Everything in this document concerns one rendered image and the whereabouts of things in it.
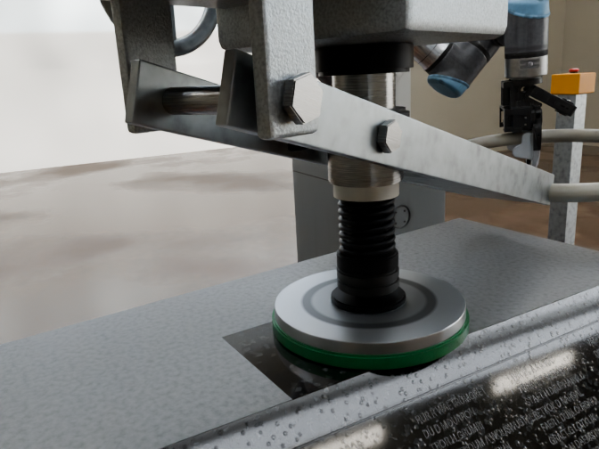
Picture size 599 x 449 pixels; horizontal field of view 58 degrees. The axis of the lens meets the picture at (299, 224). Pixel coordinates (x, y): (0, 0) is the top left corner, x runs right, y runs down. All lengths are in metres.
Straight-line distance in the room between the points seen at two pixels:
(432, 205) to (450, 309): 1.32
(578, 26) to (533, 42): 7.38
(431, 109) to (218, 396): 6.73
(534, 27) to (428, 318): 0.87
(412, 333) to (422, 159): 0.17
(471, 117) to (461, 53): 6.24
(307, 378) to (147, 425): 0.15
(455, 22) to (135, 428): 0.43
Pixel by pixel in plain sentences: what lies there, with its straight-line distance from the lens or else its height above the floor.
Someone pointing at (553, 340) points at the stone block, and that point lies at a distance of 0.69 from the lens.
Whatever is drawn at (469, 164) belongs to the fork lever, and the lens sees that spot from 0.66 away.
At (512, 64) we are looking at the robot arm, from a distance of 1.34.
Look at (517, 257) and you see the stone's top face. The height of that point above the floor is 0.85.
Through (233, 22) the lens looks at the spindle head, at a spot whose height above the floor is 1.18.
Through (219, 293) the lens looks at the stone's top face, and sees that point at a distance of 0.74.
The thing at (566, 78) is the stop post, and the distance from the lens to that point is 2.47.
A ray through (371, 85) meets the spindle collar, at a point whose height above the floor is 1.11.
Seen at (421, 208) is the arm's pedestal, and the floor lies 0.67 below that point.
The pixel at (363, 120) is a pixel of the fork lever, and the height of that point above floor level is 1.08.
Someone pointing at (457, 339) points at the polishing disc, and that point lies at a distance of 0.58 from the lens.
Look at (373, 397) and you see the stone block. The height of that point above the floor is 0.83.
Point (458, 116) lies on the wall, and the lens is 7.45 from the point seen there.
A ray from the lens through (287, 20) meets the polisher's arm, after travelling 0.37.
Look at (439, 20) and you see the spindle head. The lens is 0.48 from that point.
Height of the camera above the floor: 1.12
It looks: 15 degrees down
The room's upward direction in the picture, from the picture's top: 3 degrees counter-clockwise
